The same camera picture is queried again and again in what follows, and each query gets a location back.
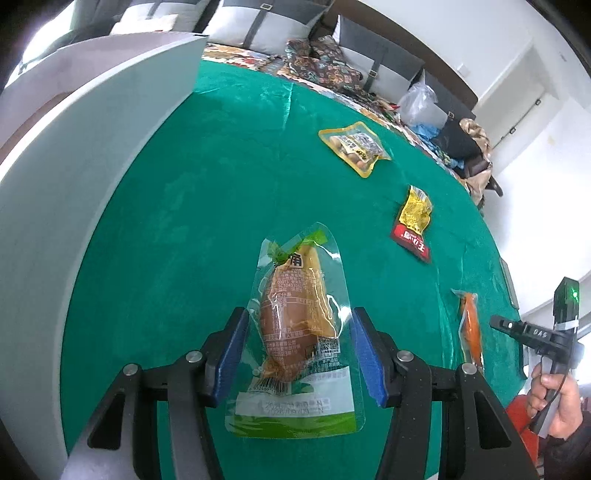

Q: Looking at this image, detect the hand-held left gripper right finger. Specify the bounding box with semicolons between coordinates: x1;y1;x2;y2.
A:
348;306;541;480

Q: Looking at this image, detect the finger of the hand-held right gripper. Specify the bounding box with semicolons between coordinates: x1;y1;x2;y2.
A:
489;315;532;342

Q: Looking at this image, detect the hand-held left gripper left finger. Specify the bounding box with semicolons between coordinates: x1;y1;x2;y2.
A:
60;306;252;480

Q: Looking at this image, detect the clear chicken leg packet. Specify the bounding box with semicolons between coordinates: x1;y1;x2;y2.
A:
225;222;366;438

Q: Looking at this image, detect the white cardboard box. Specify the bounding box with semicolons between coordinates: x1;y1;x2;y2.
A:
0;32;211;480

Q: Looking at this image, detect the person's right forearm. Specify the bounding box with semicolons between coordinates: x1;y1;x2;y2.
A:
538;413;591;480

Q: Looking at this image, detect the person's right hand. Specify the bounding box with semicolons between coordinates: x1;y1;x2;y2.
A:
526;362;585;439

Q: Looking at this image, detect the orange snack packet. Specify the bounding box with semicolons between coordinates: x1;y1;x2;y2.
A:
451;288;485;376

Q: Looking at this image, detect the grey flat device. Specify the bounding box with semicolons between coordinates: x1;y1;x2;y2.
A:
500;258;521;308

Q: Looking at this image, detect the red object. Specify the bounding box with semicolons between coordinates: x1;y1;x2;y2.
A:
505;393;542;463

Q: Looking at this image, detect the yellow red snack packet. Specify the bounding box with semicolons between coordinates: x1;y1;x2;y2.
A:
390;185;435;264

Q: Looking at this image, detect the green table cloth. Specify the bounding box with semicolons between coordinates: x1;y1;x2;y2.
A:
60;62;529;480

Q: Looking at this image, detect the black cloth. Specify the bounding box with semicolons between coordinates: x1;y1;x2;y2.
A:
434;122;482;161

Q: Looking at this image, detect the beige patterned cloth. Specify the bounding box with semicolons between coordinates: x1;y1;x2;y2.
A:
459;117;493;163

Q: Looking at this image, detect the blue plastic bag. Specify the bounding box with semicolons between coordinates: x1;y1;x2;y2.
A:
410;122;445;151

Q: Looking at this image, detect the yellow egg snack packet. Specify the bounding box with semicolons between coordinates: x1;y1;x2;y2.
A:
318;121;393;179

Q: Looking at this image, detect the grey white pillow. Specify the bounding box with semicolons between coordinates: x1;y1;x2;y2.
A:
424;71;477;121
203;0;335;53
108;0;207;36
338;15;426;100

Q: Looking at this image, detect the clear plastic bag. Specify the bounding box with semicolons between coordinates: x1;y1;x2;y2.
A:
398;83;451;128

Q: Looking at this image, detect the dark patterned cushion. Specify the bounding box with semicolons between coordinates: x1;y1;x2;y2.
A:
284;39;320;70
300;36;371;101

